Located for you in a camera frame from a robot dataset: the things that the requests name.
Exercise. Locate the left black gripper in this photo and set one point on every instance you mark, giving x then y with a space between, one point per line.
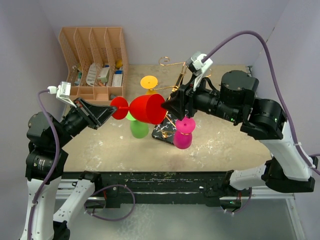
94 115

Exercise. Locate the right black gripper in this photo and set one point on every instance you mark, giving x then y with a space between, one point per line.
176 103

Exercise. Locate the red plastic wine glass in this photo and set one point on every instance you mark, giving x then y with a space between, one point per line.
145 108

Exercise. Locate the magenta plastic wine glass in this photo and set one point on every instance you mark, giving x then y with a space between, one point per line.
183 136

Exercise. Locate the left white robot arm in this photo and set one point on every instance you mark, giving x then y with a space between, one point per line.
45 166

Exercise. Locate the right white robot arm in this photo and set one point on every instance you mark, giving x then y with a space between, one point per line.
289 170

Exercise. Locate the black marble rack base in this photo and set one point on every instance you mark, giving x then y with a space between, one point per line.
166 130

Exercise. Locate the yellow plastic wine glass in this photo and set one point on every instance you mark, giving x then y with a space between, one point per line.
149 82

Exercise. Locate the green plastic wine glass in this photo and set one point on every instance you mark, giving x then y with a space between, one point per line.
138 129

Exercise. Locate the white printed packet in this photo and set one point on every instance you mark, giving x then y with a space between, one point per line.
91 75

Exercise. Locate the white blue box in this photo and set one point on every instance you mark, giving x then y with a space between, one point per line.
117 79

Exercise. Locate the white medicine box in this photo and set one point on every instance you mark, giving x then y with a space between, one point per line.
103 75

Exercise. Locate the yellow small object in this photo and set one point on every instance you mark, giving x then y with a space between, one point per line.
119 64

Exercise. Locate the peach plastic desk organizer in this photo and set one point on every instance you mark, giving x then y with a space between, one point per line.
97 62

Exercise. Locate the gold wire glass rack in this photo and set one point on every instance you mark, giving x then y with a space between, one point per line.
162 62

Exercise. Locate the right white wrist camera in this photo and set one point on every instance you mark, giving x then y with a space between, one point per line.
198 64

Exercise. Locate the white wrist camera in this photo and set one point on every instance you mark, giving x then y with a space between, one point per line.
62 92
198 64

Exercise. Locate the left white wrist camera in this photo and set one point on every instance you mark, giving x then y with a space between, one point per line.
62 92

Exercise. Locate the black metal base frame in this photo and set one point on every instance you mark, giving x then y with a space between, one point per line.
207 188

